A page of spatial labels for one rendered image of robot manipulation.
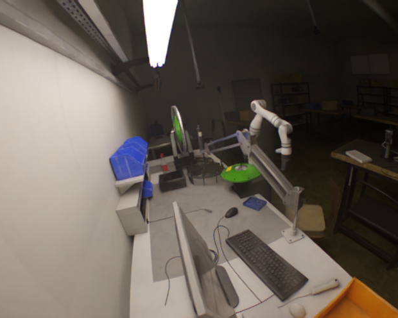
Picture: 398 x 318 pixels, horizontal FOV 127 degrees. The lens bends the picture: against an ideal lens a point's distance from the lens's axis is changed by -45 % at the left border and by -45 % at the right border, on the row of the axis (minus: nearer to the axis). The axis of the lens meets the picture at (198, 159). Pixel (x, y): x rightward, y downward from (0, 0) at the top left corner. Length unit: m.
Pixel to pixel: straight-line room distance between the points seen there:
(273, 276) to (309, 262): 0.19
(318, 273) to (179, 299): 0.60
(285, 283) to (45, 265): 0.80
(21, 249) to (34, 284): 0.09
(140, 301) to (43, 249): 0.50
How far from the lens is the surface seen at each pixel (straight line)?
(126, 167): 1.21
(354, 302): 0.85
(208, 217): 1.17
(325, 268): 0.91
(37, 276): 0.53
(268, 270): 0.83
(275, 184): 0.91
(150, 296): 0.87
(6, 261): 0.47
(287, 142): 1.25
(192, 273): 0.47
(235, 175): 1.27
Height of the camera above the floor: 1.63
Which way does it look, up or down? 19 degrees down
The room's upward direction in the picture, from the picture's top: 11 degrees counter-clockwise
